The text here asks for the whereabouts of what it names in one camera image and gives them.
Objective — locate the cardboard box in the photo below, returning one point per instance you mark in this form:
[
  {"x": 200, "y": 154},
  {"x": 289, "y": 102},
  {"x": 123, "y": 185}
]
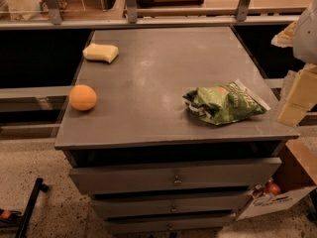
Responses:
[{"x": 296, "y": 177}]

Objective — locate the green jalapeno chip bag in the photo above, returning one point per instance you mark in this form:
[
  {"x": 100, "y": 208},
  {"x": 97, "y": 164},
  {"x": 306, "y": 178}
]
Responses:
[{"x": 224, "y": 104}]

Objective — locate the yellow sponge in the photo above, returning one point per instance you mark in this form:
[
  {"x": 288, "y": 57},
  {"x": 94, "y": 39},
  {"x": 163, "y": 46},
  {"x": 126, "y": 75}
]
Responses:
[{"x": 100, "y": 52}]

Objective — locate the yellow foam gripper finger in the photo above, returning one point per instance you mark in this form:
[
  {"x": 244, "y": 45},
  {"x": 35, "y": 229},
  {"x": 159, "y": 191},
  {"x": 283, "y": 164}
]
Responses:
[{"x": 298, "y": 95}]

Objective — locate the top grey drawer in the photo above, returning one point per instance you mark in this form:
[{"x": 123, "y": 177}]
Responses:
[{"x": 171, "y": 176}]

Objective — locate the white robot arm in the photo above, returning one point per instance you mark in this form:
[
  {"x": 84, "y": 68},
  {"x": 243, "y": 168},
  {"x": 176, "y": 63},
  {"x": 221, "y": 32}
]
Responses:
[{"x": 301, "y": 35}]

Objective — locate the black metal stand leg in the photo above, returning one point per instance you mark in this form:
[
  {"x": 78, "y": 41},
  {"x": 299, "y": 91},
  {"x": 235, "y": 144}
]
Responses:
[{"x": 37, "y": 188}]

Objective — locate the grey drawer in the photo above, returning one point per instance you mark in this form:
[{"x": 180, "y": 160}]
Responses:
[
  {"x": 171, "y": 176},
  {"x": 169, "y": 204},
  {"x": 169, "y": 223}
]

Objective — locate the grey drawer cabinet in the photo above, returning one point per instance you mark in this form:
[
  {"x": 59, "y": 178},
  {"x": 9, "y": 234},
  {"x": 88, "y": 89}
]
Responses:
[{"x": 140, "y": 116}]

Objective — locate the orange fruit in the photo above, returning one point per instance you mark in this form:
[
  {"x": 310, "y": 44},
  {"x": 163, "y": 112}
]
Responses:
[{"x": 82, "y": 97}]

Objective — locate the grey metal railing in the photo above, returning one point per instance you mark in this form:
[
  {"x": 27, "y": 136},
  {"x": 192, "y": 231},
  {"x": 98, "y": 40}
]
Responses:
[{"x": 82, "y": 14}]

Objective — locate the bottom grey drawer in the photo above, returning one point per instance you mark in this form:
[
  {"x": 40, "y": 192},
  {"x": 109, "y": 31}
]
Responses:
[{"x": 169, "y": 223}]

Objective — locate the red apple in box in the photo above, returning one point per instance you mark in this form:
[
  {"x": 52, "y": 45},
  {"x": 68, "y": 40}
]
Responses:
[{"x": 273, "y": 188}]

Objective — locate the middle grey drawer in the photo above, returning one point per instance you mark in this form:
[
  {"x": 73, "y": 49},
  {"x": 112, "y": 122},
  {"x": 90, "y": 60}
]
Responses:
[{"x": 169, "y": 204}]

